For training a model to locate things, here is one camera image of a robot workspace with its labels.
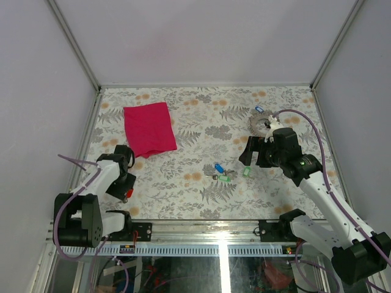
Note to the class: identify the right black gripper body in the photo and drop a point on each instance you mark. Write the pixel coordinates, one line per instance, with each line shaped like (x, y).
(274, 157)

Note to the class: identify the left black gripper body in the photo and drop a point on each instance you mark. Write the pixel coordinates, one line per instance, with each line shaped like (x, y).
(119, 187)

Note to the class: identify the green tag key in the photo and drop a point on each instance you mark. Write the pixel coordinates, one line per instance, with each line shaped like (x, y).
(224, 177)
(246, 172)

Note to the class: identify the red tag key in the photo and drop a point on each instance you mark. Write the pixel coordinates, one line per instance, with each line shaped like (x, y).
(127, 196)

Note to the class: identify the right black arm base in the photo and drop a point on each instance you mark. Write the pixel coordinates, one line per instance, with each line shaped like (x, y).
(279, 231)

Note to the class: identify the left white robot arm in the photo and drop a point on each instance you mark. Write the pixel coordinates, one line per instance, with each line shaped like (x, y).
(78, 219)

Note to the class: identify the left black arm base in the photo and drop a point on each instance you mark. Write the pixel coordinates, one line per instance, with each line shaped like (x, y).
(138, 232)

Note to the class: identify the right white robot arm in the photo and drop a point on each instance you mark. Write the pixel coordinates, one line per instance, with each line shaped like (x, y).
(355, 250)

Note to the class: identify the red cloth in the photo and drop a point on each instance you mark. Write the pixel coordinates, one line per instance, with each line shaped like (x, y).
(148, 129)

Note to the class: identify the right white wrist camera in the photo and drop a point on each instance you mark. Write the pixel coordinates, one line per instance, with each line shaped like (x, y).
(274, 124)

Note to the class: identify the aluminium front rail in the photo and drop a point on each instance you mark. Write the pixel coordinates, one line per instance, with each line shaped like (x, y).
(193, 238)

